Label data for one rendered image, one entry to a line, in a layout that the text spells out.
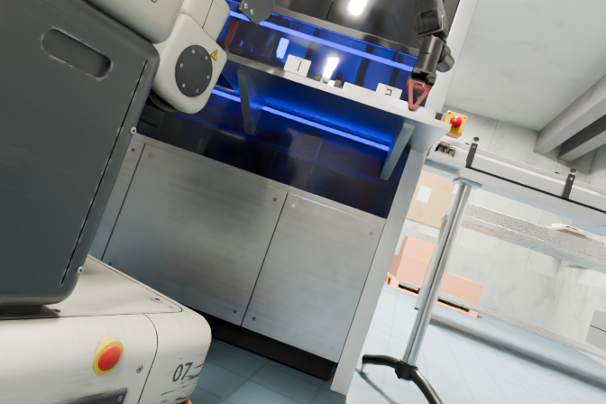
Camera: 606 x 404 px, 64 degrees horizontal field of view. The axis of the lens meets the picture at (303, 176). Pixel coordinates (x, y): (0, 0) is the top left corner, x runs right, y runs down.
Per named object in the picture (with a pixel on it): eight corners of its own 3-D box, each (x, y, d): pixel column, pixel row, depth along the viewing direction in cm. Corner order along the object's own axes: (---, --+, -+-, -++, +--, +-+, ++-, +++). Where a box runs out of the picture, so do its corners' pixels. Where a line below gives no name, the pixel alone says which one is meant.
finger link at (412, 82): (420, 116, 137) (430, 86, 137) (425, 111, 130) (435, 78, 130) (397, 109, 137) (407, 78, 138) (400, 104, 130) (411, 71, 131)
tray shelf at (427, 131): (240, 97, 182) (242, 92, 182) (418, 156, 175) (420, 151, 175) (205, 52, 134) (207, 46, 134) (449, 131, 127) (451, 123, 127)
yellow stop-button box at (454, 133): (437, 133, 174) (443, 114, 174) (456, 139, 173) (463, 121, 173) (441, 129, 166) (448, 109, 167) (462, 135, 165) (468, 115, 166)
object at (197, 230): (7, 205, 281) (62, 65, 287) (343, 330, 260) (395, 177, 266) (-174, 194, 181) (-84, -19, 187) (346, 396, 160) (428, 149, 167)
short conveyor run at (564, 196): (420, 162, 176) (434, 123, 177) (414, 168, 191) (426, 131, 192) (609, 224, 169) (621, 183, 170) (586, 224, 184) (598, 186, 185)
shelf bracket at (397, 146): (379, 178, 167) (390, 142, 168) (387, 180, 167) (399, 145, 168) (390, 166, 133) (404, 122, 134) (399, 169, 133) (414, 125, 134)
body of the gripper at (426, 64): (427, 90, 138) (436, 66, 138) (436, 80, 128) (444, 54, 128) (406, 83, 138) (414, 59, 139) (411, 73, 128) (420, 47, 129)
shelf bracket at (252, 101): (245, 133, 172) (257, 98, 173) (252, 135, 172) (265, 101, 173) (223, 110, 138) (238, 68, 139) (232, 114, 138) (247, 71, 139)
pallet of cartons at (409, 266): (378, 282, 617) (395, 231, 622) (382, 278, 708) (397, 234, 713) (479, 319, 586) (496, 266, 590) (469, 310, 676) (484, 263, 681)
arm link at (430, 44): (421, 32, 134) (439, 32, 130) (431, 43, 139) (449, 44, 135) (413, 56, 133) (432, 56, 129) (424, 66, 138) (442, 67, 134)
